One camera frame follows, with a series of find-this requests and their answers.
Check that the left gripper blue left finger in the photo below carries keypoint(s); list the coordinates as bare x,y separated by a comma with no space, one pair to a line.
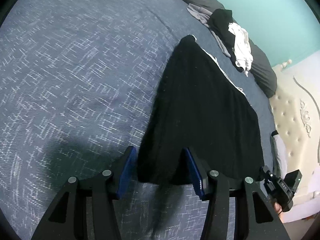
66,216

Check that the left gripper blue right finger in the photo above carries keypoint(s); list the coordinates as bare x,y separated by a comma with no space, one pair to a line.
255,217

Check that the black sweater white trim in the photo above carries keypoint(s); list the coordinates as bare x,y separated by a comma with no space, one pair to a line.
196,106

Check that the person's right hand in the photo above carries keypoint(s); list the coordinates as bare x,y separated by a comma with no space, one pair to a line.
277,207

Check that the cream tufted headboard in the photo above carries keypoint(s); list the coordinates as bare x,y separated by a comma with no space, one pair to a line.
296,117

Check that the white garment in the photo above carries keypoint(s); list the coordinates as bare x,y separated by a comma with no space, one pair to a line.
242,48

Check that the black garment in pile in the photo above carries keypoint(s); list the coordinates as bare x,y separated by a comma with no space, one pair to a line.
219,21

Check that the dark grey long pillow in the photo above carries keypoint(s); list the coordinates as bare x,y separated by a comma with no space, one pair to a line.
261,69

